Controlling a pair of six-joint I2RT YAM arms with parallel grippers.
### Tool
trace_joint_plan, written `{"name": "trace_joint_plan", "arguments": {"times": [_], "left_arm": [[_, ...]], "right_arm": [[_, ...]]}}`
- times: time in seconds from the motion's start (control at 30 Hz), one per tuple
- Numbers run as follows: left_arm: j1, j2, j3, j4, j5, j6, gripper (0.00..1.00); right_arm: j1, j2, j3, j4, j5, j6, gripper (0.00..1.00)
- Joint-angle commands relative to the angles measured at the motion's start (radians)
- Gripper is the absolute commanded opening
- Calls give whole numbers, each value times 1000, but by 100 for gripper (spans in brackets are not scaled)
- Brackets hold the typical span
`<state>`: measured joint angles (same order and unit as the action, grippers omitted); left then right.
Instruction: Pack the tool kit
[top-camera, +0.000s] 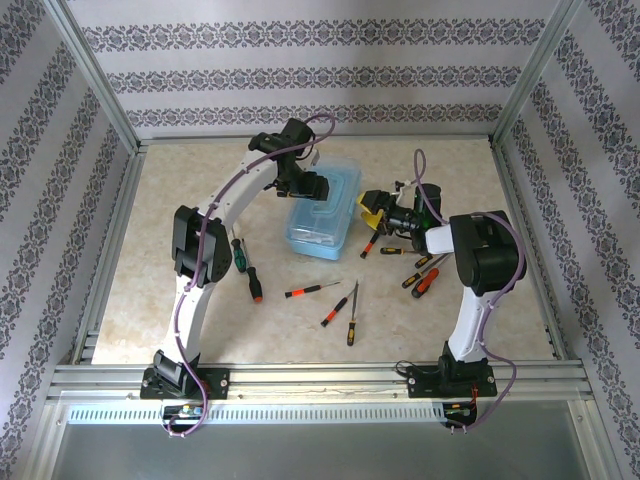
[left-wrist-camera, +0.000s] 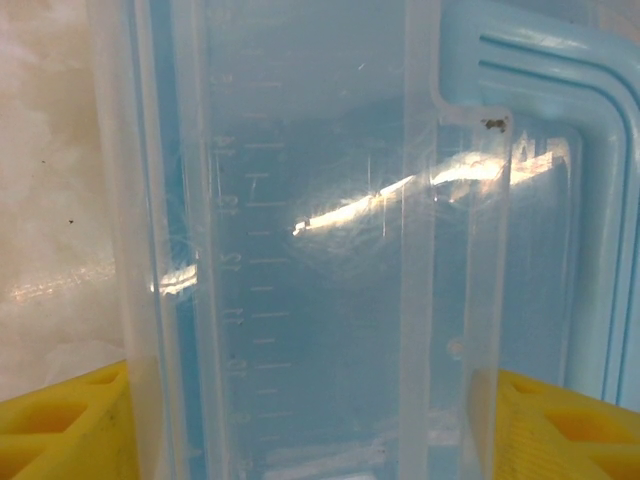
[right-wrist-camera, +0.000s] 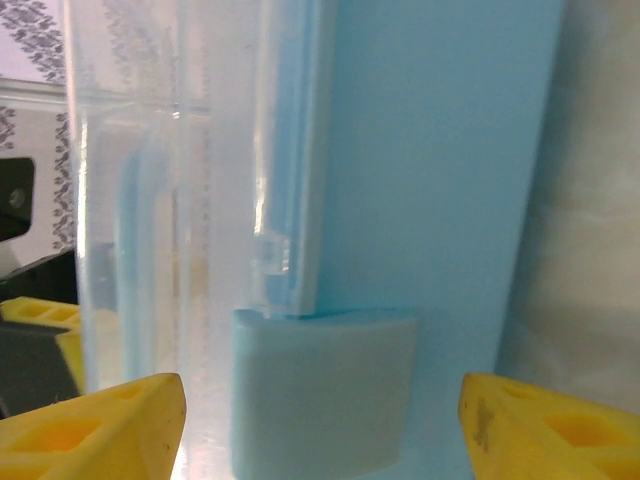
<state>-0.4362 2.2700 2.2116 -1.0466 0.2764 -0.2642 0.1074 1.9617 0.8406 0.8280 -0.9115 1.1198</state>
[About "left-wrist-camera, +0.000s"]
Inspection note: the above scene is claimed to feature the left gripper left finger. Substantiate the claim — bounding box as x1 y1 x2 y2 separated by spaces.
0 360 144 480

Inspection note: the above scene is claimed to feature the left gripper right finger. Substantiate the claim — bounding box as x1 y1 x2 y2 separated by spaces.
469 367 640 480

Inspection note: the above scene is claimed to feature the clear plastic toolbox lid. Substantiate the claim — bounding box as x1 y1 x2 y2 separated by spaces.
84 0 640 480

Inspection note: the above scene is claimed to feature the light blue toolbox base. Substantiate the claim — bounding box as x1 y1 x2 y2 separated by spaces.
149 0 621 480

